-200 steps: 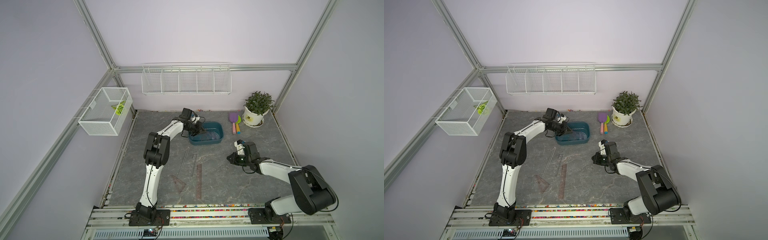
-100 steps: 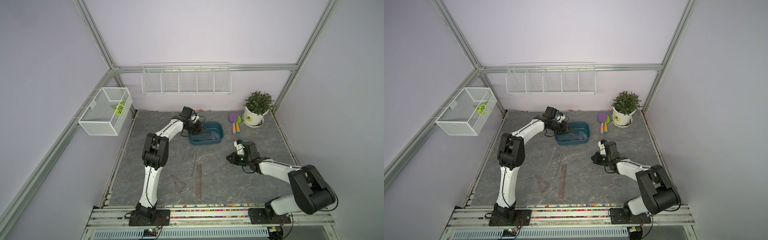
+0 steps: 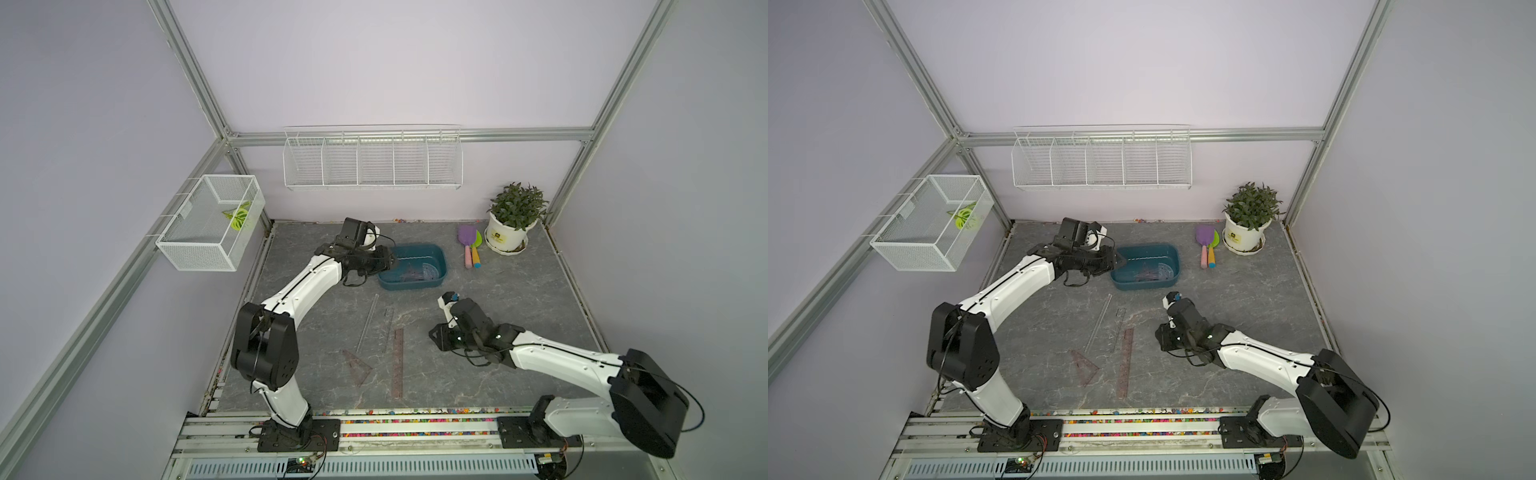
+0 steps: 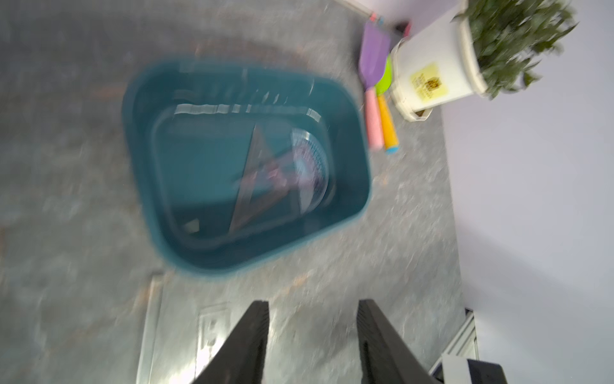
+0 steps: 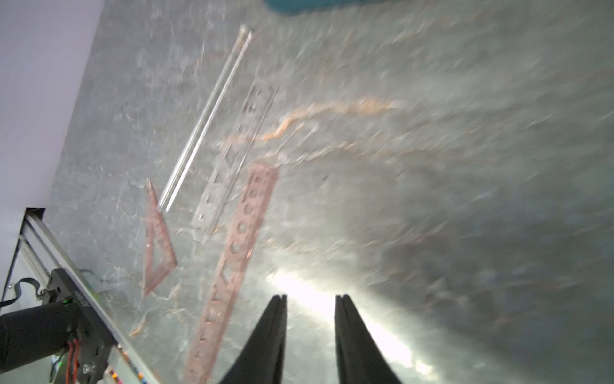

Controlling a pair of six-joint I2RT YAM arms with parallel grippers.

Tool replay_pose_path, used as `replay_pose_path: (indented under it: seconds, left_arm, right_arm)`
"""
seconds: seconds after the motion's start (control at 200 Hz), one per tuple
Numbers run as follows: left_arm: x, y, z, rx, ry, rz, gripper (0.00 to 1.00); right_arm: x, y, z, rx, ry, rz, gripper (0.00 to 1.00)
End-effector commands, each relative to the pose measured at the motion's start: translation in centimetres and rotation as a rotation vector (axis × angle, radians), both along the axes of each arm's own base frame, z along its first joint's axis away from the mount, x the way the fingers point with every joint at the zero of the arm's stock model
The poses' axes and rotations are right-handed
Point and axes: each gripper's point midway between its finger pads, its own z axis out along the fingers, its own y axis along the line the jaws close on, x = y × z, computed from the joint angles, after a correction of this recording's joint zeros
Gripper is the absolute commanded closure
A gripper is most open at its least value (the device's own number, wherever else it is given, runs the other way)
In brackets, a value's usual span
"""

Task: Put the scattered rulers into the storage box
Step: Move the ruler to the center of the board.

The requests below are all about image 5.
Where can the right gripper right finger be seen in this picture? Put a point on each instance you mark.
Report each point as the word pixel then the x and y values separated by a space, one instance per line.
pixel 358 358

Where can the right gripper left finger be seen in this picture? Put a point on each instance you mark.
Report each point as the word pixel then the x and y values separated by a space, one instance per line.
pixel 262 358

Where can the short clear straight ruler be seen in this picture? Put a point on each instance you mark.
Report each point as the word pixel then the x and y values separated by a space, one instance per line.
pixel 235 149

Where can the pink triangle ruler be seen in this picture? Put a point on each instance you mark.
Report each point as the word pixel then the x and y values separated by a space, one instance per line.
pixel 159 259

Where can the long pink straight ruler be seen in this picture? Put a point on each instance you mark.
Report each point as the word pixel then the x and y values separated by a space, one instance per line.
pixel 230 271

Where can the clear long straight ruler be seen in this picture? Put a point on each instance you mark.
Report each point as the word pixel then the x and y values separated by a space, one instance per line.
pixel 205 119

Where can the teal plastic storage box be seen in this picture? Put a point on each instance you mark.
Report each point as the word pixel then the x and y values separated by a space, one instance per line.
pixel 302 6

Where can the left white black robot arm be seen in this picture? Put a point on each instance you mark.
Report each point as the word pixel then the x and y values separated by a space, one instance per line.
pixel 35 333

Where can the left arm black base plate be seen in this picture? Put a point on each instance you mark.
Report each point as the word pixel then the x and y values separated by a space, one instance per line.
pixel 86 358

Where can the aluminium rail frame front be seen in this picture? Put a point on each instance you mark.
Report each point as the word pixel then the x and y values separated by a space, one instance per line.
pixel 37 254

